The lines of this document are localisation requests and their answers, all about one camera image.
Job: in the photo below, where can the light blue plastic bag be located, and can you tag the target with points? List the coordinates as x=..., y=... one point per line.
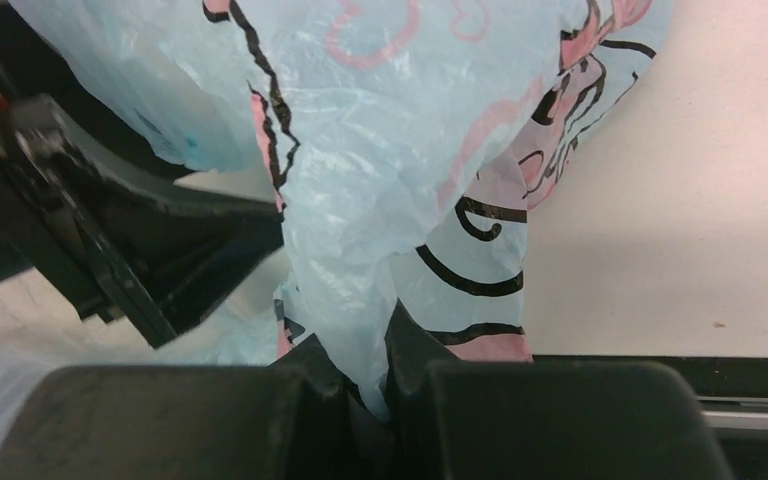
x=405, y=143

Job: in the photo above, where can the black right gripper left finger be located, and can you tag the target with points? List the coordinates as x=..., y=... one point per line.
x=289, y=420

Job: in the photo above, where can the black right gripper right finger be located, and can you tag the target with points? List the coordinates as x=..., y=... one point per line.
x=562, y=419

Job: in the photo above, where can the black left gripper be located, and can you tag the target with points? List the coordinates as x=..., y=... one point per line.
x=115, y=240

